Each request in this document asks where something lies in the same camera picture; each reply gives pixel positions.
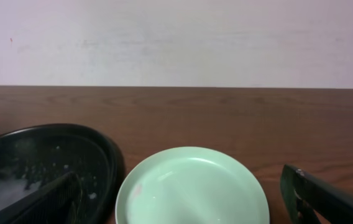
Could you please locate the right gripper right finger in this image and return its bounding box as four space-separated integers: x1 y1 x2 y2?
280 164 353 224

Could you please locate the black round tray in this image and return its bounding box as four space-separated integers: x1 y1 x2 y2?
0 124 125 223

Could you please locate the light green plate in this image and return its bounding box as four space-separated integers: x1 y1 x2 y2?
115 146 270 224

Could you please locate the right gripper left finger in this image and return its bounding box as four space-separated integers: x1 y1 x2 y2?
0 172 82 224

